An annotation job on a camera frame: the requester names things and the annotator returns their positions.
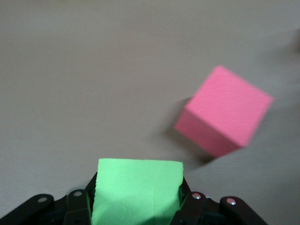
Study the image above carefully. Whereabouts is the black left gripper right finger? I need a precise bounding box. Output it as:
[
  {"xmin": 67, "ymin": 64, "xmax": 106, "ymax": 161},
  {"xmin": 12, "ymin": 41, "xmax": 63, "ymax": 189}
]
[{"xmin": 171, "ymin": 177, "xmax": 207, "ymax": 225}]

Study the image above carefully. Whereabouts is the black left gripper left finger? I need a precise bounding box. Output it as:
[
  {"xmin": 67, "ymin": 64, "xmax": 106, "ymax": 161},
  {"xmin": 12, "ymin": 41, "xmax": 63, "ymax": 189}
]
[{"xmin": 63, "ymin": 172, "xmax": 98, "ymax": 225}]

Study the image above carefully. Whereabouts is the green foam cube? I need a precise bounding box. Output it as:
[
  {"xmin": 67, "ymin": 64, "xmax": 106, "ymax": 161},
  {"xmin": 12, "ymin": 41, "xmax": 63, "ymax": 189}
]
[{"xmin": 90, "ymin": 158, "xmax": 184, "ymax": 225}]

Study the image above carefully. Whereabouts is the red foam cube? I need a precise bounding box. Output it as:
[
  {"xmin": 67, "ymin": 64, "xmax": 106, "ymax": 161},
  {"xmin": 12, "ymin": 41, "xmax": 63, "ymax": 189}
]
[{"xmin": 174, "ymin": 65, "xmax": 275, "ymax": 158}]

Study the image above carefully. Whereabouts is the brown paper table cover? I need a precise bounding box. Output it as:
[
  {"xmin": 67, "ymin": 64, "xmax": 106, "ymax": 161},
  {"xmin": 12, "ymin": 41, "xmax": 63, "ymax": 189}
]
[{"xmin": 0, "ymin": 0, "xmax": 300, "ymax": 225}]

